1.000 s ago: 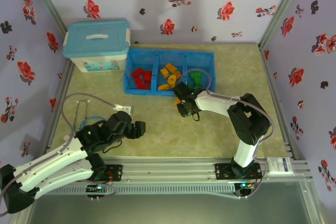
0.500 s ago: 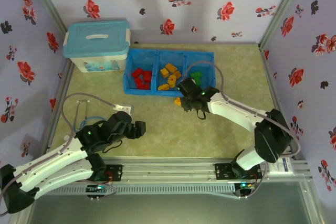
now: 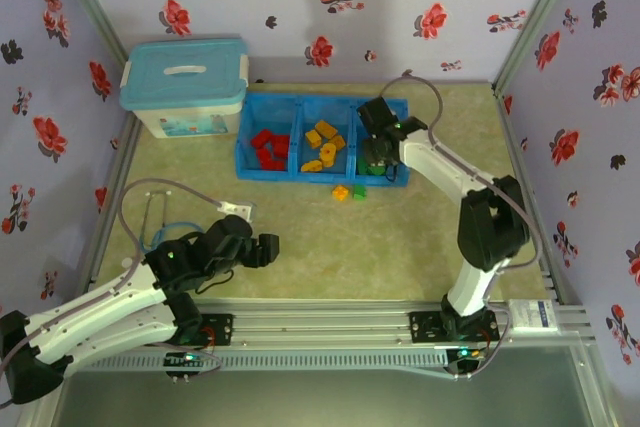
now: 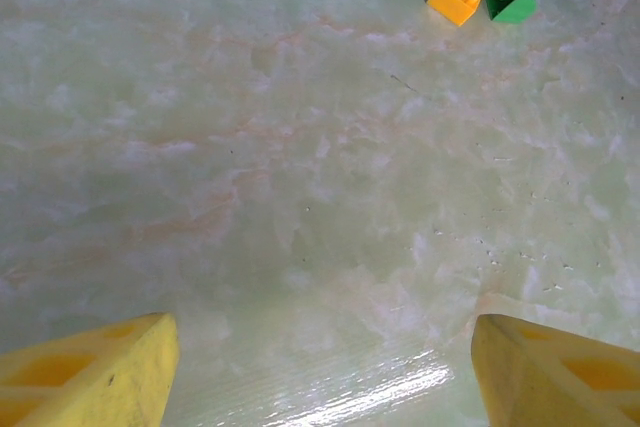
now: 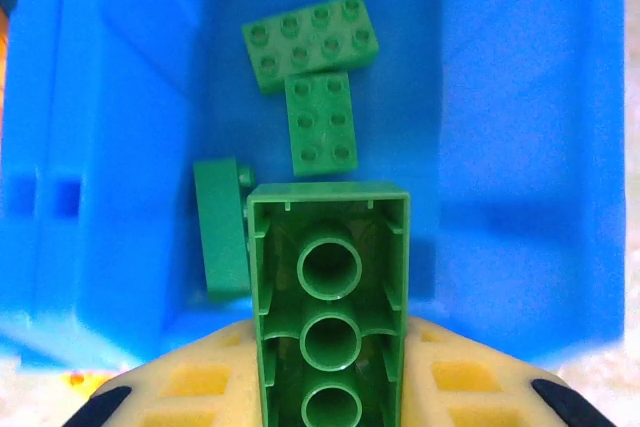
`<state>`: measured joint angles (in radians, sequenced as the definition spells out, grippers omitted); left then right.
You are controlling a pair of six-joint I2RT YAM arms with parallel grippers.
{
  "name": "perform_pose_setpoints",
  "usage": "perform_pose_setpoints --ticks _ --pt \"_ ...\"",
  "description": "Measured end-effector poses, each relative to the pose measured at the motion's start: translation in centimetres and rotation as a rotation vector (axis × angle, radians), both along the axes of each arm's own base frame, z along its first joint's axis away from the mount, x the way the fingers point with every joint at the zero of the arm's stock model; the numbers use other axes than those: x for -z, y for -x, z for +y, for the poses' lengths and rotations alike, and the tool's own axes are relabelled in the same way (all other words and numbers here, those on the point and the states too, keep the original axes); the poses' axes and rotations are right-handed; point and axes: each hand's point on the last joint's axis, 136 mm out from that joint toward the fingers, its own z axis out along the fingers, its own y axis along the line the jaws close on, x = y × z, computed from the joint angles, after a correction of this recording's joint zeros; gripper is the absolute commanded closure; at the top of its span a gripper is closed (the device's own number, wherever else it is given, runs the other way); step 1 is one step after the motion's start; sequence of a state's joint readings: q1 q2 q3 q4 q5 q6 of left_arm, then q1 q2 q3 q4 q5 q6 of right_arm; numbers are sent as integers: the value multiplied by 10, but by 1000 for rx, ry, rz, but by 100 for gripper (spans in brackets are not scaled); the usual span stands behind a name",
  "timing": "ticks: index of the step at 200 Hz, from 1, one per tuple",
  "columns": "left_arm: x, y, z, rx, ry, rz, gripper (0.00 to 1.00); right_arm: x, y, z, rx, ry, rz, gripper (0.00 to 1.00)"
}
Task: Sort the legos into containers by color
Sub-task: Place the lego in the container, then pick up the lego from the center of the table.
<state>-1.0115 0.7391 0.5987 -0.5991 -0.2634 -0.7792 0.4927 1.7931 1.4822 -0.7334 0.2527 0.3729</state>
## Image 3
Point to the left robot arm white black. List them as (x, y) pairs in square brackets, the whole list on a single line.
[(100, 302)]

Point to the aluminium side rail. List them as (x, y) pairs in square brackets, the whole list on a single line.
[(124, 154)]

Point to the yellow square lego brick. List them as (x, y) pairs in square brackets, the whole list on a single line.
[(341, 192)]

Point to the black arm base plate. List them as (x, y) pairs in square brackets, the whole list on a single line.
[(222, 329), (425, 329)]

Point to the small circuit board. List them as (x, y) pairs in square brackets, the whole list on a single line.
[(187, 359), (465, 354)]

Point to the large red lego brick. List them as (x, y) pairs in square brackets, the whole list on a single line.
[(281, 144)]

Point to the white labelled box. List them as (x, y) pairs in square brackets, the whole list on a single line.
[(532, 316)]

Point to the aluminium frame post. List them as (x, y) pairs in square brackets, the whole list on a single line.
[(542, 7), (91, 1)]

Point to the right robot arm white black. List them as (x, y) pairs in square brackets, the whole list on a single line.
[(492, 232)]

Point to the blue lidded storage box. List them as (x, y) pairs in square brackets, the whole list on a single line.
[(185, 87)]

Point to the blue three-compartment bin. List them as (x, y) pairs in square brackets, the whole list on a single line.
[(270, 117)]

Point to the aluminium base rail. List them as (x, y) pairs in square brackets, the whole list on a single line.
[(325, 327)]

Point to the long green lego brick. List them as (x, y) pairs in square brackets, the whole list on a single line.
[(361, 166), (377, 172)]

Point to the yellow round lego gear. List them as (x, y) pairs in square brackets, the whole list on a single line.
[(327, 153)]

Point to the small red lego brick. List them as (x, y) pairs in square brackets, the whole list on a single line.
[(262, 155)]

